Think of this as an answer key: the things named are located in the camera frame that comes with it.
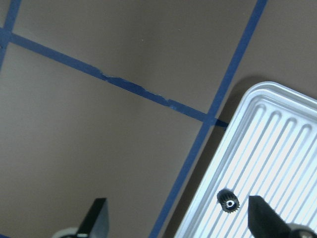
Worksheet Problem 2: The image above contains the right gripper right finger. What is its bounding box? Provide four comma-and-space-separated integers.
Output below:
248, 195, 292, 238

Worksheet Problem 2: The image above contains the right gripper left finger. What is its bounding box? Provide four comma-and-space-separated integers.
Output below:
76, 198, 109, 238

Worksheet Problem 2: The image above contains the black bearing gear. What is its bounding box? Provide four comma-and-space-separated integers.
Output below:
216, 188, 240, 213

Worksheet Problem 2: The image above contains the silver ribbed metal tray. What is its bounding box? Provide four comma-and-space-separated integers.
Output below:
175, 82, 317, 238

